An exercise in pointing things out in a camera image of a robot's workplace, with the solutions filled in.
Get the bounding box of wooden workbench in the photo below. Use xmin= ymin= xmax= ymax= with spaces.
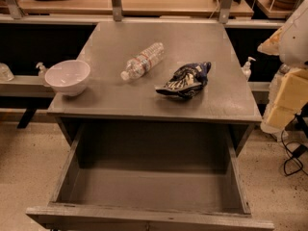
xmin=17 ymin=0 xmax=255 ymax=18

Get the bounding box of left soap pump bottle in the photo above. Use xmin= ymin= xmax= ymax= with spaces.
xmin=36 ymin=62 xmax=47 ymax=81

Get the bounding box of clear plastic water bottle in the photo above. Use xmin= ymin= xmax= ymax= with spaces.
xmin=120 ymin=42 xmax=165 ymax=81

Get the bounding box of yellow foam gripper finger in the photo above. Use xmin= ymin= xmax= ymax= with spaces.
xmin=266 ymin=68 xmax=308 ymax=130
xmin=257 ymin=28 xmax=282 ymax=56

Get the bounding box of soap pump bottle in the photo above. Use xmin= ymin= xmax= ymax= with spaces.
xmin=36 ymin=62 xmax=47 ymax=81
xmin=242 ymin=57 xmax=255 ymax=80

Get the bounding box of white bowl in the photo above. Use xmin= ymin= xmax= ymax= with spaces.
xmin=45 ymin=60 xmax=90 ymax=96

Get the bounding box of grey open drawer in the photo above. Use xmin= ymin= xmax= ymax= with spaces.
xmin=26 ymin=121 xmax=274 ymax=231

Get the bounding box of right soap pump bottle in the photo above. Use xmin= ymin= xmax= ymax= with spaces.
xmin=242 ymin=57 xmax=255 ymax=80

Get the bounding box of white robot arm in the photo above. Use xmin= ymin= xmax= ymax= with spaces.
xmin=257 ymin=0 xmax=308 ymax=134

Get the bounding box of blue chip bag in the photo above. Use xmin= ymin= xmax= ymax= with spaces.
xmin=155 ymin=62 xmax=212 ymax=99

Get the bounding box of black cable on floor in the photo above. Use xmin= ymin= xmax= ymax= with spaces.
xmin=280 ymin=115 xmax=308 ymax=177

